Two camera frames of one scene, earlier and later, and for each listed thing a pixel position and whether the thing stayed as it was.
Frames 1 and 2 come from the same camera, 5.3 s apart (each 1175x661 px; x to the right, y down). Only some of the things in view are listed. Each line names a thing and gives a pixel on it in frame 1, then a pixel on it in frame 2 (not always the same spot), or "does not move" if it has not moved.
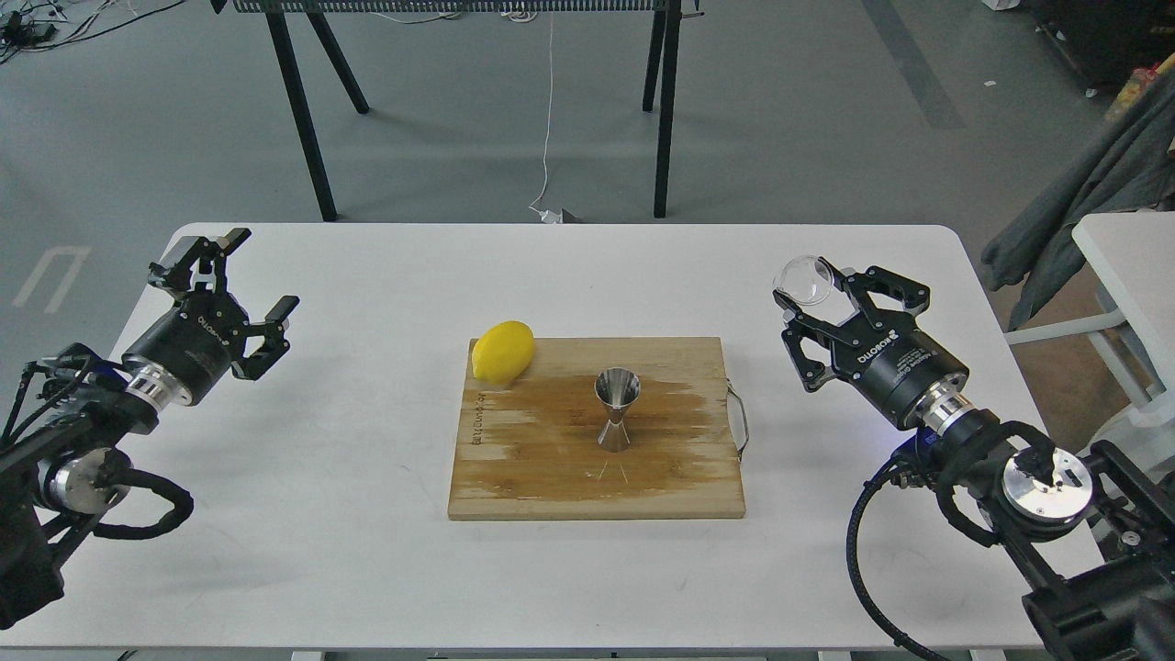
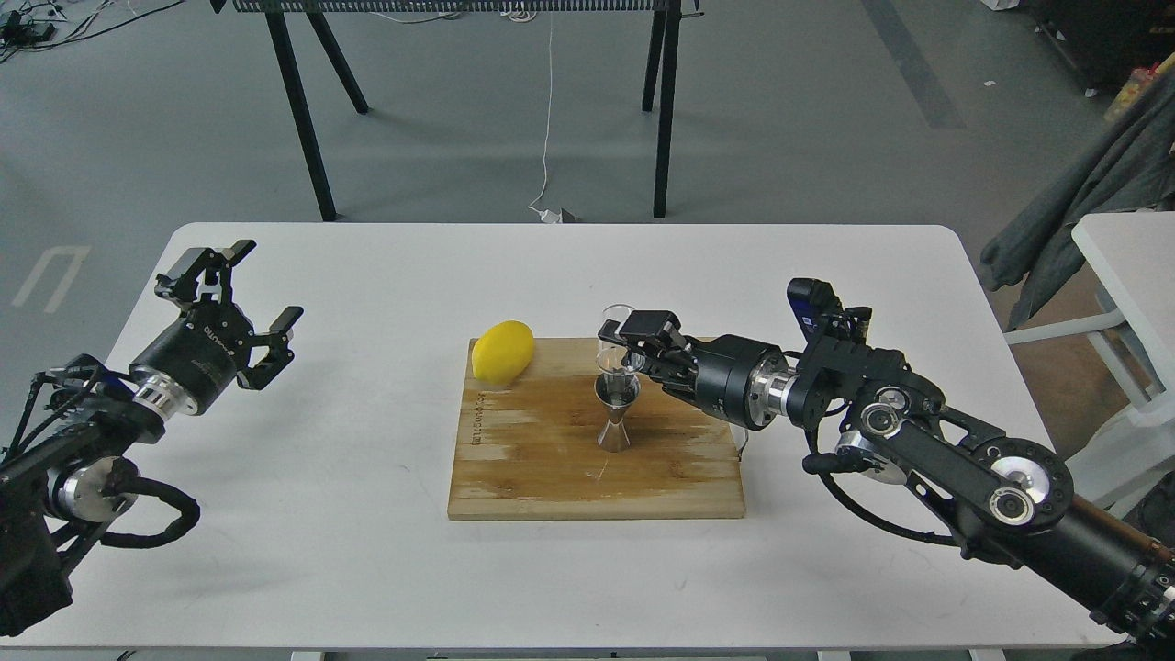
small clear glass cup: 803,279 -> 613,357
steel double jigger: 616,387 does not move
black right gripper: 889,360 -> 744,381
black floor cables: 32,24 does not move
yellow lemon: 502,352 does not move
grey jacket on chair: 1130,164 does not move
